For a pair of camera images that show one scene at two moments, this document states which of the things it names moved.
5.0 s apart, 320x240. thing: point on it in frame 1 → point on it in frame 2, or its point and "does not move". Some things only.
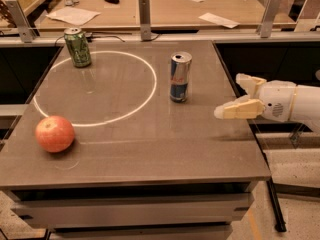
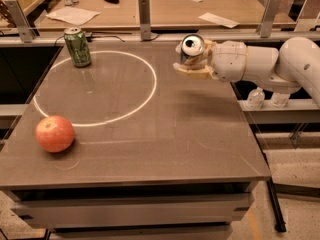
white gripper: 276,101 → 229,60
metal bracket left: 26,32 does not move
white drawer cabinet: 168,211 does not move
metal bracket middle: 144,15 does not move
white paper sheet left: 73,15 does not move
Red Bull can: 179,76 → 192,47
